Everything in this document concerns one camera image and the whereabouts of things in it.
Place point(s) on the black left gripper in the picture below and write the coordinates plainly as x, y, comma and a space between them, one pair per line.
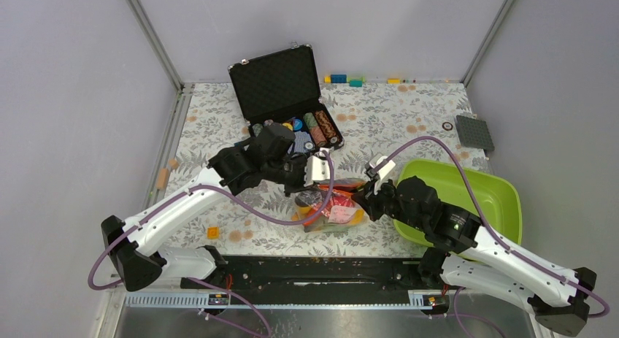
299, 186

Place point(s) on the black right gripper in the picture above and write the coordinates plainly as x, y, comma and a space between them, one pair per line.
369, 201

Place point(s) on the red toy apple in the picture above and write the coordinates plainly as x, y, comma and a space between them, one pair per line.
342, 199

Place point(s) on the clear zip top bag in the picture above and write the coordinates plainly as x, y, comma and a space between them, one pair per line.
337, 213

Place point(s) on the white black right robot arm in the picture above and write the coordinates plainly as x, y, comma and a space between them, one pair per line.
467, 254

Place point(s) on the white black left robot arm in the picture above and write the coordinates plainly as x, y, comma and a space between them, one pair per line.
135, 245

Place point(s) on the blue small blind button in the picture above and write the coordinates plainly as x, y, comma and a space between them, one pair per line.
297, 124

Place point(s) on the black poker chip case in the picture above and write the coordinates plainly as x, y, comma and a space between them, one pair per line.
280, 87

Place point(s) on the small orange toy cracker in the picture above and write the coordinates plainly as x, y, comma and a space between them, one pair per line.
213, 233

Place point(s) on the grey building baseplate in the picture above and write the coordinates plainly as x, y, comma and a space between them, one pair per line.
474, 133

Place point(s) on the wooden block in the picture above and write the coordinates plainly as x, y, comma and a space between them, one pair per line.
162, 179

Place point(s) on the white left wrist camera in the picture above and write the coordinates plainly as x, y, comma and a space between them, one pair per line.
317, 170

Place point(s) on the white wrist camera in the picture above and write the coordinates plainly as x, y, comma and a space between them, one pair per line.
377, 170
317, 170

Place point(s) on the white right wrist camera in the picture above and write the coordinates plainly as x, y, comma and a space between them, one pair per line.
377, 170

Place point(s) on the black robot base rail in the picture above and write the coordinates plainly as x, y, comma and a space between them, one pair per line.
324, 281

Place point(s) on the blue toy block at wall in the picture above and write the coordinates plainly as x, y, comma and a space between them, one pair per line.
338, 78

